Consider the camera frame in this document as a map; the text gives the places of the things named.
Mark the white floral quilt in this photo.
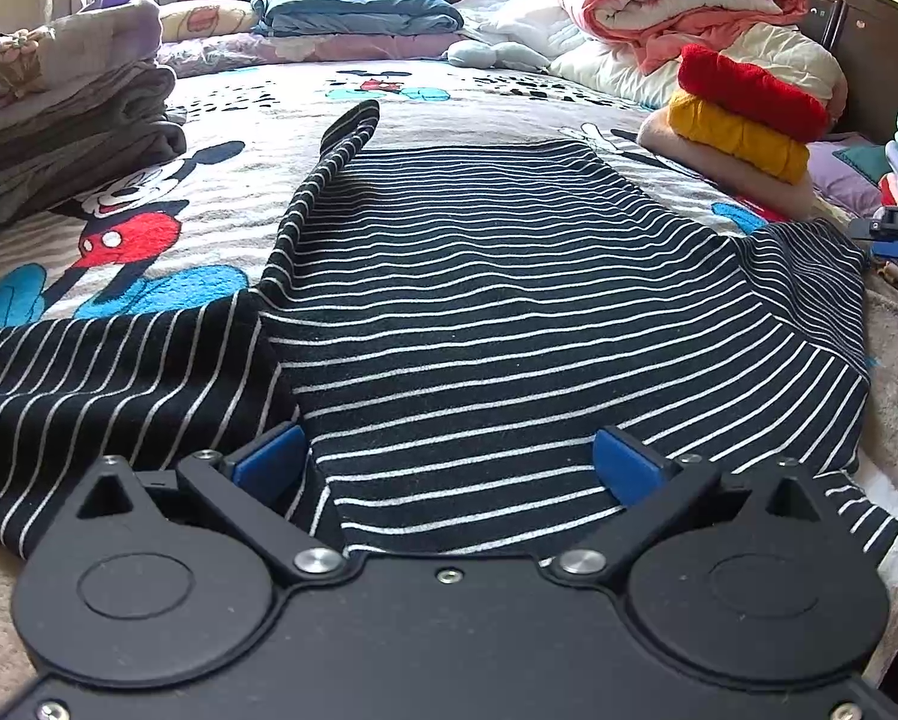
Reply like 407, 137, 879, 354
455, 0, 849, 122

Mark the yellow folded garment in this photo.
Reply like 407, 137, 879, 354
666, 91, 810, 184

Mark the red folded garment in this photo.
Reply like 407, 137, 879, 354
678, 44, 831, 143

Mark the grey folded clothes stack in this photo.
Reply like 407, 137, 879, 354
0, 0, 187, 229

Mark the teal cloth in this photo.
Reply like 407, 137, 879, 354
834, 145, 891, 185

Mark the pink purple folded blanket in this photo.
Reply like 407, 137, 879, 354
156, 32, 462, 78

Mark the beige pink folded garment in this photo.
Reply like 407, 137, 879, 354
636, 109, 815, 220

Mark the cartoon print pillow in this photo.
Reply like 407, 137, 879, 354
159, 0, 259, 43

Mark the blue folded blanket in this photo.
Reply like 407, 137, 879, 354
250, 0, 463, 37

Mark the dark wooden headboard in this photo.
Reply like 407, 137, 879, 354
798, 0, 898, 143

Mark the purple bed sheet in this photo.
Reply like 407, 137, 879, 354
808, 133, 883, 218

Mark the black white striped shirt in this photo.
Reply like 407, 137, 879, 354
0, 99, 898, 556

